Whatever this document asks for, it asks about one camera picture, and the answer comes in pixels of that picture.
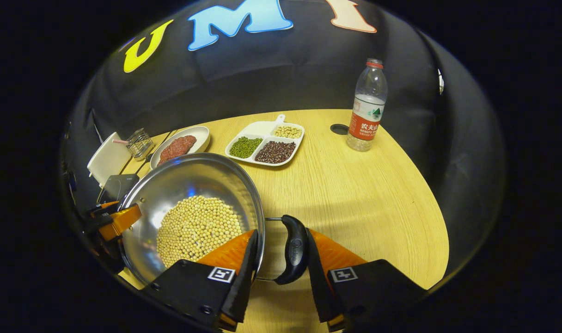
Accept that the wire mesh basket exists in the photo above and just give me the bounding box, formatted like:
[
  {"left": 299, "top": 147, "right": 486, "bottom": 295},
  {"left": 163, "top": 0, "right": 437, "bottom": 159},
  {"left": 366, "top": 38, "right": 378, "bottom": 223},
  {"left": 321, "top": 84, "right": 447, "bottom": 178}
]
[{"left": 126, "top": 128, "right": 154, "bottom": 160}]

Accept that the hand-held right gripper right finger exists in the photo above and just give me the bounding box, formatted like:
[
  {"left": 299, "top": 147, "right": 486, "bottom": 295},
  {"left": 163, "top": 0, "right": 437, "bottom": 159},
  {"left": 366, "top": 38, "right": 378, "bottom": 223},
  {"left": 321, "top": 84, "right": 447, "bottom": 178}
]
[{"left": 306, "top": 228, "right": 427, "bottom": 333}]

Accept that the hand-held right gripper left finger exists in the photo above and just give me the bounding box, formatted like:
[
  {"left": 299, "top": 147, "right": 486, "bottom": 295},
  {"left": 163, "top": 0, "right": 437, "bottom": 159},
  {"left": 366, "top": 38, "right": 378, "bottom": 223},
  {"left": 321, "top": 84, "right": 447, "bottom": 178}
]
[{"left": 142, "top": 229, "right": 259, "bottom": 333}]

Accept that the white divided bean tray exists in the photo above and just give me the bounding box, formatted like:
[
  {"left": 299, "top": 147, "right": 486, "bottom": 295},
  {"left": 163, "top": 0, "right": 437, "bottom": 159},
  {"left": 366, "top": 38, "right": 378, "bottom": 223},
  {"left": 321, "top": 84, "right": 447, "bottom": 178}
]
[{"left": 225, "top": 114, "right": 305, "bottom": 167}]

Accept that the white toaster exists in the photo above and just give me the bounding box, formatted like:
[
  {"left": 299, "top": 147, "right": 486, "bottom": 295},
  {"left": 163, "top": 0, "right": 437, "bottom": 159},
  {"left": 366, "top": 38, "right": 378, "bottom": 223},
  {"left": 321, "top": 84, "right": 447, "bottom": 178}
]
[{"left": 87, "top": 132, "right": 131, "bottom": 188}]

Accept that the clear plastic water bottle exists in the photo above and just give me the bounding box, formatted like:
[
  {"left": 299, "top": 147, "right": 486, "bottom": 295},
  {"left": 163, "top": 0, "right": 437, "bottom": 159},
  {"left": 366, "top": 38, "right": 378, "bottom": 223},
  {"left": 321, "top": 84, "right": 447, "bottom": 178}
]
[{"left": 346, "top": 58, "right": 388, "bottom": 152}]

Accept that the white plate with meat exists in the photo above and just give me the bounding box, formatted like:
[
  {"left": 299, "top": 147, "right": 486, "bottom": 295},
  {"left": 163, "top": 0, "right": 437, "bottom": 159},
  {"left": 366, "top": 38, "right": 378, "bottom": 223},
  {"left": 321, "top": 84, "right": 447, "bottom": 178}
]
[{"left": 150, "top": 126, "right": 211, "bottom": 170}]

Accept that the black induction cooktop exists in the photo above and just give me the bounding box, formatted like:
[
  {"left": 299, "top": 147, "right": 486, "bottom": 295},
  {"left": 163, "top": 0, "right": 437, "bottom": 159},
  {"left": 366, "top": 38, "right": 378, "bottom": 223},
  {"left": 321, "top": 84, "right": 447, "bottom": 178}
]
[{"left": 96, "top": 174, "right": 141, "bottom": 204}]

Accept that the steel pot with soybeans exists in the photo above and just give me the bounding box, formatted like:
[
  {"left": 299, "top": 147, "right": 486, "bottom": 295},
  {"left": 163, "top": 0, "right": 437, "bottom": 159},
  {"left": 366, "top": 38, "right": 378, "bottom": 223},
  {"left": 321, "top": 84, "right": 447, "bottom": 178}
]
[{"left": 117, "top": 153, "right": 309, "bottom": 286}]

